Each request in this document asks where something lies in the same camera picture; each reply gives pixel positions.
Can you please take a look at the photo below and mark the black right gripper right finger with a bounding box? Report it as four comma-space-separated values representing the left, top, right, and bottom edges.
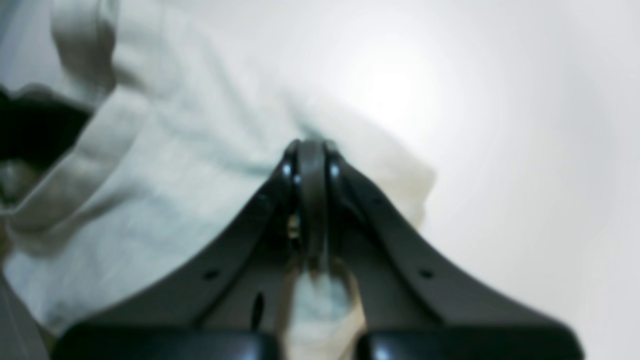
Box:
312, 141, 585, 360

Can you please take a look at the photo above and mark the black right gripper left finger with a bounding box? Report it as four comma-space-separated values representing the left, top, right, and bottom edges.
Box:
52, 140, 313, 360

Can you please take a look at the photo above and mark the beige t-shirt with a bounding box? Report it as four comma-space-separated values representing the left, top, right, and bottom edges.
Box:
1, 0, 435, 354

